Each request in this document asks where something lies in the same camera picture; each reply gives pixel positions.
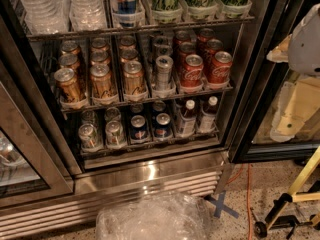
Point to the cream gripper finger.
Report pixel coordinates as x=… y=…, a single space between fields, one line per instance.
x=280 y=53

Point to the clear water bottle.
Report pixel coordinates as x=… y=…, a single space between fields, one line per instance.
x=47 y=16
x=88 y=15

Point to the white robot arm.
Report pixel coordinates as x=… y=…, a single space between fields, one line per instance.
x=301 y=49

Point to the open glass fridge door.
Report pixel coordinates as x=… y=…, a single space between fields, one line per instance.
x=277 y=108

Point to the right white-capped drink bottle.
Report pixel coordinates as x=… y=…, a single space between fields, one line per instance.
x=208 y=115

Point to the white-capped drink bottle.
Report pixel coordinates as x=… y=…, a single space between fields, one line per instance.
x=186 y=119
x=208 y=115

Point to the left white-capped drink bottle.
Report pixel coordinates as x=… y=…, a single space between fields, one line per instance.
x=186 y=119

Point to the steel fridge base grille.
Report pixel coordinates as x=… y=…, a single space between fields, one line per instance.
x=198 y=174

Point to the left closed fridge door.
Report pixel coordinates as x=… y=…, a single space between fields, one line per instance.
x=31 y=169

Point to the front right cola can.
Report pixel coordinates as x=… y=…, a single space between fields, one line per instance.
x=220 y=68

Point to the cola can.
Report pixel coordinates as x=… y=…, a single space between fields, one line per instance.
x=220 y=68
x=191 y=71

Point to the front left cola can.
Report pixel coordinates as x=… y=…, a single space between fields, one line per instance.
x=191 y=71

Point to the silver slim can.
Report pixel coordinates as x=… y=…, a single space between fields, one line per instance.
x=164 y=65

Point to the front right blue can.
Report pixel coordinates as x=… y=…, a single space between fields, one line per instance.
x=163 y=125

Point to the front right gold can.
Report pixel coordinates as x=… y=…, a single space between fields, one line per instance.
x=134 y=82

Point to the gold can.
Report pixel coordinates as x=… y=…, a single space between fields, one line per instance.
x=67 y=80
x=134 y=82
x=103 y=82

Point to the front left blue can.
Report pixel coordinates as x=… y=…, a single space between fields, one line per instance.
x=138 y=128

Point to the blue tape cross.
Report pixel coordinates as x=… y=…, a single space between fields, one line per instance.
x=220 y=206

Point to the front middle gold can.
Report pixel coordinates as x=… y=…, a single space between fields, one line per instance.
x=103 y=82

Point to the pale can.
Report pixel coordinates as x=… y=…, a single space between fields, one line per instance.
x=114 y=133
x=89 y=136

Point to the crumpled clear plastic wrap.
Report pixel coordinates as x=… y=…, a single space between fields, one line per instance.
x=169 y=216

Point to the front left pale can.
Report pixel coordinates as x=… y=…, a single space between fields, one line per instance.
x=89 y=136

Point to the front left gold can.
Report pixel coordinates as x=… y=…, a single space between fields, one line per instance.
x=67 y=80

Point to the top wire shelf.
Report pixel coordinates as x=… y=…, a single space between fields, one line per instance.
x=139 y=29

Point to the wire shelf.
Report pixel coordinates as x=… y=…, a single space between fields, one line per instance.
x=121 y=100
x=139 y=29

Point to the yellow black stand frame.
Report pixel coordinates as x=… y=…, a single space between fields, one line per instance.
x=274 y=219

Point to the middle wire shelf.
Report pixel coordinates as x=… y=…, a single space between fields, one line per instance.
x=121 y=100

